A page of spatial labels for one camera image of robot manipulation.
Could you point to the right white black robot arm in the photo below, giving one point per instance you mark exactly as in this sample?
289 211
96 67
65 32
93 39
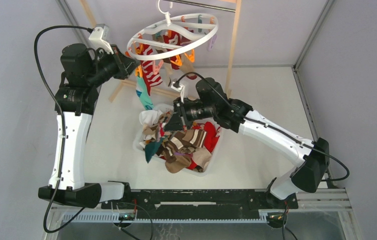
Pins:
309 158

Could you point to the red garment in basket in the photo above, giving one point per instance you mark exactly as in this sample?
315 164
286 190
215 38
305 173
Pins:
213 134

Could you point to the translucent white laundry basket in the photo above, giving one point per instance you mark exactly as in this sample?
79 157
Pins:
178 155

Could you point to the red white striped hanging sock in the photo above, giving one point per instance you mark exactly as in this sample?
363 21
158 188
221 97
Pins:
151 77

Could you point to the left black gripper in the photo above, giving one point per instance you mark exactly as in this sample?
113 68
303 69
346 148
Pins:
124 64

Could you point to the tan brown sock in basket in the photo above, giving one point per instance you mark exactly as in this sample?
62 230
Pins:
176 163

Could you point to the metal rack rod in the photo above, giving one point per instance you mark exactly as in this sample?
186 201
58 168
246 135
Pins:
203 5

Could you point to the orange clothes peg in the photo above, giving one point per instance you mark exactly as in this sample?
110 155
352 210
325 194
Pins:
138 72

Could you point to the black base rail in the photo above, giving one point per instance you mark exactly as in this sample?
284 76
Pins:
200 204

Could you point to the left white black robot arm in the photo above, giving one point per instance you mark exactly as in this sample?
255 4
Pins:
75 105

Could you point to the white sock in basket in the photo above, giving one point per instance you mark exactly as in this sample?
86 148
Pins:
149 117

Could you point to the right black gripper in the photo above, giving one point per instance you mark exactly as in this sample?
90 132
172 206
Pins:
175 123

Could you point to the mint green sock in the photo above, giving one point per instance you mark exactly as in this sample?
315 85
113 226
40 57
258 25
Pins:
142 93

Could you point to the brown striped socks pile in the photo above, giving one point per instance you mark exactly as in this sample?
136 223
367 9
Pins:
185 142

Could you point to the wooden hanger rack frame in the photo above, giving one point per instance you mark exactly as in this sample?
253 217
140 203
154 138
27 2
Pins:
128 83

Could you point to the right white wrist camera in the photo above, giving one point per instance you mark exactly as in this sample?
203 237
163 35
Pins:
180 87

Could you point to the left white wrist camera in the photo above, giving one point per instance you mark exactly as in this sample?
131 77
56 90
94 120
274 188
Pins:
99 38

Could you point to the white round clip hanger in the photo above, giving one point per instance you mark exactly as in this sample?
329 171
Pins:
173 36

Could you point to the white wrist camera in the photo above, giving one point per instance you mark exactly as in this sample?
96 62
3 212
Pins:
99 38
180 87

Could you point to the dark teal patterned sock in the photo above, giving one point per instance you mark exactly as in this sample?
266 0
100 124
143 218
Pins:
155 142

